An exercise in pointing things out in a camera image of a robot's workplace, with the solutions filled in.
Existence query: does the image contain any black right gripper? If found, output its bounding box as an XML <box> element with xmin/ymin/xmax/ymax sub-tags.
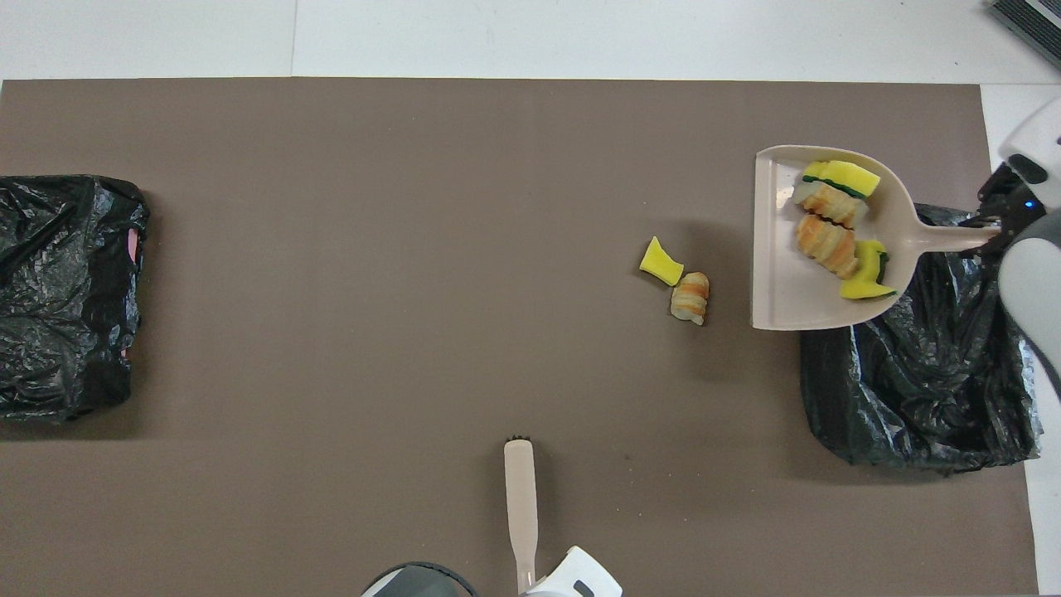
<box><xmin>962</xmin><ymin>163</ymin><xmax>1044</xmax><ymax>252</ymax></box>

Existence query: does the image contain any blocky yellow sponge piece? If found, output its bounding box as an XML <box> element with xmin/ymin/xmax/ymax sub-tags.
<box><xmin>839</xmin><ymin>240</ymin><xmax>899</xmax><ymax>301</ymax></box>

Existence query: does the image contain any notched yellow sponge piece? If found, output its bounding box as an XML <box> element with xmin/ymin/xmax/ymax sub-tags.
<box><xmin>801</xmin><ymin>159</ymin><xmax>882</xmax><ymax>200</ymax></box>

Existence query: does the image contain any pale crusty bread piece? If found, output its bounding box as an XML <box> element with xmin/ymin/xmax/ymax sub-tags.
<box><xmin>792</xmin><ymin>180</ymin><xmax>870</xmax><ymax>230</ymax></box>

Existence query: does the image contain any beige stone chunk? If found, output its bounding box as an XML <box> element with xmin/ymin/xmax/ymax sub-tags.
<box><xmin>796</xmin><ymin>213</ymin><xmax>861</xmax><ymax>281</ymax></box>

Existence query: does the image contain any beige plastic dustpan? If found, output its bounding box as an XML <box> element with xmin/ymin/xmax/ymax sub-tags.
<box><xmin>751</xmin><ymin>145</ymin><xmax>1000</xmax><ymax>332</ymax></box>

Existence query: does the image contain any black bag lined bin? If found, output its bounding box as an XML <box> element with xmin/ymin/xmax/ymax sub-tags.
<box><xmin>0</xmin><ymin>174</ymin><xmax>152</xmax><ymax>425</ymax></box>
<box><xmin>800</xmin><ymin>203</ymin><xmax>1043</xmax><ymax>475</ymax></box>

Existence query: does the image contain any dark ribbed panel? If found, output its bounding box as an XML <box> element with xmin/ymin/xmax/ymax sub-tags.
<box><xmin>989</xmin><ymin>0</ymin><xmax>1061</xmax><ymax>71</ymax></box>

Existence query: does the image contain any striped croissant bread piece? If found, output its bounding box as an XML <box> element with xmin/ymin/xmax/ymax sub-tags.
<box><xmin>670</xmin><ymin>271</ymin><xmax>711</xmax><ymax>327</ymax></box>

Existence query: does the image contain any small yellow sponge piece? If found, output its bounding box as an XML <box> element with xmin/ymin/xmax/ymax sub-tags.
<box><xmin>638</xmin><ymin>236</ymin><xmax>686</xmax><ymax>287</ymax></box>

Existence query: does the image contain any brown table mat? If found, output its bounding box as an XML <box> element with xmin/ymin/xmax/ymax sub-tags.
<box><xmin>0</xmin><ymin>79</ymin><xmax>1037</xmax><ymax>597</ymax></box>

